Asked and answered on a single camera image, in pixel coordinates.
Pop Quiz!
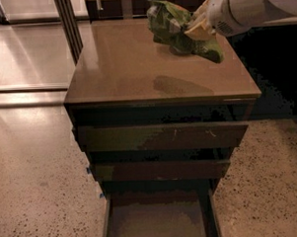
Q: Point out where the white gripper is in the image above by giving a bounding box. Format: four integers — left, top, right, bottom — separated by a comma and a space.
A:
185, 0, 265, 41

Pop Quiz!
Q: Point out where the green rice chip bag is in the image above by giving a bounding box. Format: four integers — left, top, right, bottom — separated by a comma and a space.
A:
147, 0, 224, 63

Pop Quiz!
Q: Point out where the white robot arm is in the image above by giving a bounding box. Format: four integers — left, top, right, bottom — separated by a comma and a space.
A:
185, 0, 297, 40

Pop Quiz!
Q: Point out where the brown drawer cabinet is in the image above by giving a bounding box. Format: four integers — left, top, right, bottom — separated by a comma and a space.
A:
60, 13, 268, 237

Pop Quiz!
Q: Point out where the top drawer front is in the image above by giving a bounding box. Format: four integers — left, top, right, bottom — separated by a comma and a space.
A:
77, 121, 248, 152

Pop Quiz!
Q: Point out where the middle drawer front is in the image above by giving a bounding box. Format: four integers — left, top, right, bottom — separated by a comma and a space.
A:
91, 160, 231, 182

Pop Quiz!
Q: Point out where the open bottom drawer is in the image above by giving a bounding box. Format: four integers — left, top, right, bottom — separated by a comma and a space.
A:
104, 191, 222, 237

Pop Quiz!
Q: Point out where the metal railing frame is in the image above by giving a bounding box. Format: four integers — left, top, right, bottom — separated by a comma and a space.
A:
86, 0, 205, 20

